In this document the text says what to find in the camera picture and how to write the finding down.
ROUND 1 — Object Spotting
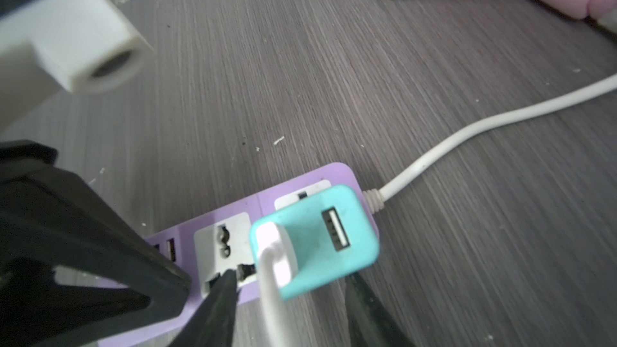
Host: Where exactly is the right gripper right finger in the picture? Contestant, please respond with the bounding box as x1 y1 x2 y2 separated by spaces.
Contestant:
345 273 415 347

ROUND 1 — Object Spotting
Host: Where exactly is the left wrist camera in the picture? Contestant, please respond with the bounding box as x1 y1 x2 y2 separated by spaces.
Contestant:
1 0 154 129

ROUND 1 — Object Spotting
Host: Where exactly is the teal USB charger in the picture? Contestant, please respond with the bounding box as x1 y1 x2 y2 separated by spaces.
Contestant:
249 185 380 300

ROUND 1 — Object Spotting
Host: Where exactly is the purple power strip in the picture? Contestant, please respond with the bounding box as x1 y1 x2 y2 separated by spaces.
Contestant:
98 162 379 346

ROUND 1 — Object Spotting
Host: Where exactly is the white power strip cable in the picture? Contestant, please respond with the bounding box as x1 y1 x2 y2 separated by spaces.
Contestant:
346 0 617 210

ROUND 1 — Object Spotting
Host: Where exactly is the white shaver cable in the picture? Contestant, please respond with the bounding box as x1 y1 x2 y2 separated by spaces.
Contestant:
254 221 300 347

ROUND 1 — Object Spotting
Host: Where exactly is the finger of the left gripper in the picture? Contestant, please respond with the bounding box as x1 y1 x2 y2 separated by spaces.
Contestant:
1 141 191 346

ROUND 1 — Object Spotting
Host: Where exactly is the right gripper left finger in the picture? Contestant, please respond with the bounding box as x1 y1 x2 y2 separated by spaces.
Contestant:
169 270 239 347

